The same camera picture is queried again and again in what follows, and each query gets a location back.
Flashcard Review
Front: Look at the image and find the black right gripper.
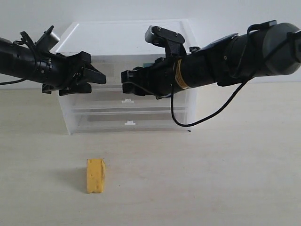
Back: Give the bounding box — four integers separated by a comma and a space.
121, 57, 180, 97

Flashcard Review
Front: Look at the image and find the white plastic drawer cabinet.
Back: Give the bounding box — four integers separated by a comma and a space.
52, 19, 197, 134

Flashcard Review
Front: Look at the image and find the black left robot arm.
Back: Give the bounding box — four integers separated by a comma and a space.
0, 40, 106, 96

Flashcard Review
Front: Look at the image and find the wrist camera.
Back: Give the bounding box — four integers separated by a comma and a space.
35, 25, 60, 52
144, 26, 187, 58

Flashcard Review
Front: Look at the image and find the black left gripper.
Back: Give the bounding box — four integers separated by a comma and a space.
42, 51, 106, 96

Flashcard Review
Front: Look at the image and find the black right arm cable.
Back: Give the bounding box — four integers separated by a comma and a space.
170, 23, 301, 128

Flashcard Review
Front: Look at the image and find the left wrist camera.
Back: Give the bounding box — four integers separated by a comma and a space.
35, 25, 60, 52

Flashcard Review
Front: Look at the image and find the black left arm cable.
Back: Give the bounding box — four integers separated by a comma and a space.
0, 31, 48, 86

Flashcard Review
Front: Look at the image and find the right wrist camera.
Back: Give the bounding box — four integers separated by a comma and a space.
144, 26, 187, 58

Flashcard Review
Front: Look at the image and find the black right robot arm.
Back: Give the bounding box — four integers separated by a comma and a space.
121, 20, 301, 98

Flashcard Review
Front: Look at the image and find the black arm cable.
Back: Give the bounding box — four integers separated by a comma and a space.
0, 31, 48, 86
170, 23, 301, 128

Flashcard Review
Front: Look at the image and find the white bottle teal label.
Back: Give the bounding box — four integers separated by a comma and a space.
143, 62, 154, 67

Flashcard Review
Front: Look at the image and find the yellow sponge block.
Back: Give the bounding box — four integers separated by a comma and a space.
86, 159, 106, 194

